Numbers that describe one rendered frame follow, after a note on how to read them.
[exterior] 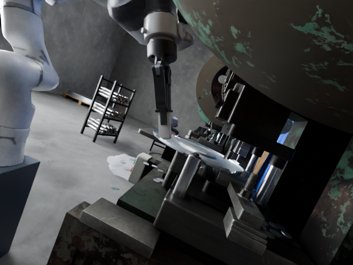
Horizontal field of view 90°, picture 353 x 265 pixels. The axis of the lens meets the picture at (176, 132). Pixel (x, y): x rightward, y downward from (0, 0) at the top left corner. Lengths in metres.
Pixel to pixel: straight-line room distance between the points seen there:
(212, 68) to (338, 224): 1.69
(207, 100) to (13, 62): 1.53
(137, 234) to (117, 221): 0.04
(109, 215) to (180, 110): 6.93
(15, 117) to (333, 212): 0.93
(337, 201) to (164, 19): 0.53
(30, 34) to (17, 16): 0.06
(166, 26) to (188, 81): 6.93
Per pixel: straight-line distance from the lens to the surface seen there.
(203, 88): 1.90
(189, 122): 7.17
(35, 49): 0.85
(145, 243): 0.35
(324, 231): 0.51
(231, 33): 0.20
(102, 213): 0.38
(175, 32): 0.48
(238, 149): 0.54
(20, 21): 0.84
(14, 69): 0.74
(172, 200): 0.36
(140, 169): 0.82
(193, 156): 0.36
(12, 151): 0.87
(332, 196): 0.52
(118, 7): 0.53
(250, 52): 0.20
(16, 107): 0.82
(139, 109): 7.65
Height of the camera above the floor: 0.86
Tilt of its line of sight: 6 degrees down
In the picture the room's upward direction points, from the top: 23 degrees clockwise
